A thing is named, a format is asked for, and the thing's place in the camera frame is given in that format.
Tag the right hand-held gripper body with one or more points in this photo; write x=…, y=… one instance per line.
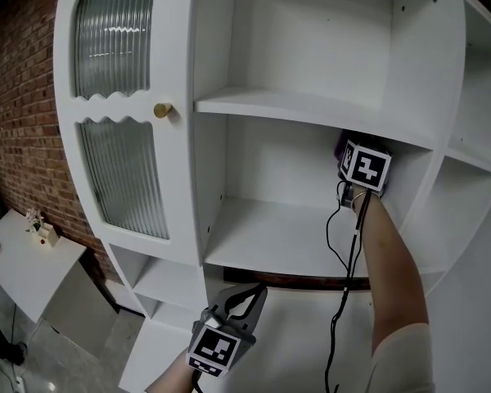
x=368, y=166

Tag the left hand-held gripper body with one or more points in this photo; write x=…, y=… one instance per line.
x=214, y=348

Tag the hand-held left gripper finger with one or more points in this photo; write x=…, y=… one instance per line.
x=223, y=301
x=257, y=307

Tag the purple cloth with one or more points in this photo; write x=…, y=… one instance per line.
x=339, y=150

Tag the white shelf cabinet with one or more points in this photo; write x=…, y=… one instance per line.
x=294, y=236

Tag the person's right forearm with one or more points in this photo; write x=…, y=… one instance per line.
x=393, y=268

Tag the person's left forearm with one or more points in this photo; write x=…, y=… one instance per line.
x=172, y=377

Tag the person's white sleeve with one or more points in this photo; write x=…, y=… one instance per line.
x=405, y=362

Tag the small white box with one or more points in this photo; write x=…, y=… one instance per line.
x=50, y=236

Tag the gold door knob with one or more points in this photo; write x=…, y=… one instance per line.
x=163, y=110

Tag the white side table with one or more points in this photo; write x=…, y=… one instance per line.
x=24, y=268

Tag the small flower vase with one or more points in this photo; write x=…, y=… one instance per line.
x=34, y=219

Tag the ribbed glass cabinet door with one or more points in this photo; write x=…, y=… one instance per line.
x=118, y=109

